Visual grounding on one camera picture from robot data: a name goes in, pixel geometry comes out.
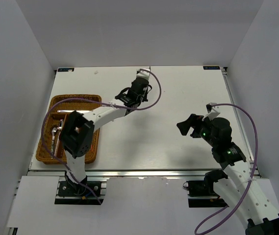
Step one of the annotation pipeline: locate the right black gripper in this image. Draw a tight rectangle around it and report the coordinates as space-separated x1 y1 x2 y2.
176 114 218 147

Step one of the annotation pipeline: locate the pink handled table knife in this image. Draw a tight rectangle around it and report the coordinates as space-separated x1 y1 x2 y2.
57 110 89 113

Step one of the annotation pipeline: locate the dark handled spoon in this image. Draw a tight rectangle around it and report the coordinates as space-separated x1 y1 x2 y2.
57 119 64 131

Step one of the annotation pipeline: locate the pink handled spoon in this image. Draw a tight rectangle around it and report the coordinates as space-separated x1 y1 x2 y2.
51 126 62 156

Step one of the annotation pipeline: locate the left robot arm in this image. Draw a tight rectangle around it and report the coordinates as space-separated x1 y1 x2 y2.
60 75 151 196

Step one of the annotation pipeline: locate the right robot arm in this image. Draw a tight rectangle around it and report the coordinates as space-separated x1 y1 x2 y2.
177 114 279 235

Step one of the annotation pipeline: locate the right blue table label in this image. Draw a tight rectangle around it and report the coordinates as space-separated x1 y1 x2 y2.
203 66 220 70

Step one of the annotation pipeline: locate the blue table label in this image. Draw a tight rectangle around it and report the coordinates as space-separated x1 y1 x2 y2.
57 68 75 72
203 66 220 70

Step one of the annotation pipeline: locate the left blue table label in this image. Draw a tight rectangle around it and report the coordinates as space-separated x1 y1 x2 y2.
57 68 75 72

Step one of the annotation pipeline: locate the brown wicker cutlery tray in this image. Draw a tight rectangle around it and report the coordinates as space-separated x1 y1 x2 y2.
36 94 102 165

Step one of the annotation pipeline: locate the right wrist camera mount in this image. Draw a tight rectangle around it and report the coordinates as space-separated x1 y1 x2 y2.
202 103 220 121

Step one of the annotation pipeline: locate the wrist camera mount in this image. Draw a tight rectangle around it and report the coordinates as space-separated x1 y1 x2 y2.
136 69 151 81
202 103 220 121

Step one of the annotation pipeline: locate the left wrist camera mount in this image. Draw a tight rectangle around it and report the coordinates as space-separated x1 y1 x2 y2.
136 69 151 81

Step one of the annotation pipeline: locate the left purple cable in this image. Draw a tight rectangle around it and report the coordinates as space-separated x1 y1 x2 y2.
42 70 162 205

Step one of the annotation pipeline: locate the aluminium table rail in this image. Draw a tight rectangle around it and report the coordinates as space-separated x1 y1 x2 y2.
221 67 262 177

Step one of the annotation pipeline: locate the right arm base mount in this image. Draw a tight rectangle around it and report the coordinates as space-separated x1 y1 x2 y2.
182 181 227 208

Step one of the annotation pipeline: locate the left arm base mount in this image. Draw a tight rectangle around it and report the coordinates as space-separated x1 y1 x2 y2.
54 180 106 206

